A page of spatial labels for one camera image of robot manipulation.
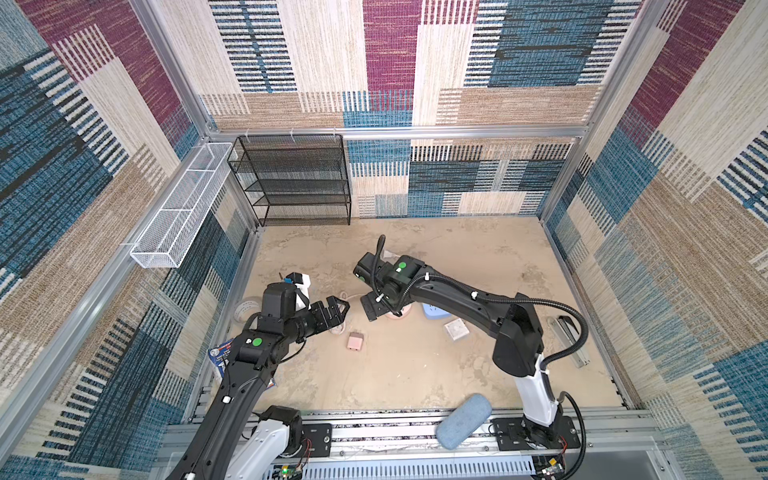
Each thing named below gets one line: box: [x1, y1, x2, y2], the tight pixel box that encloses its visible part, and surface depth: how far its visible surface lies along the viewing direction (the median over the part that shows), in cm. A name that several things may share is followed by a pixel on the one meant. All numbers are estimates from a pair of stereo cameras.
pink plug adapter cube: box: [346, 331, 364, 352], surface depth 89 cm
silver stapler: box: [547, 315, 591, 368], surface depth 90 cm
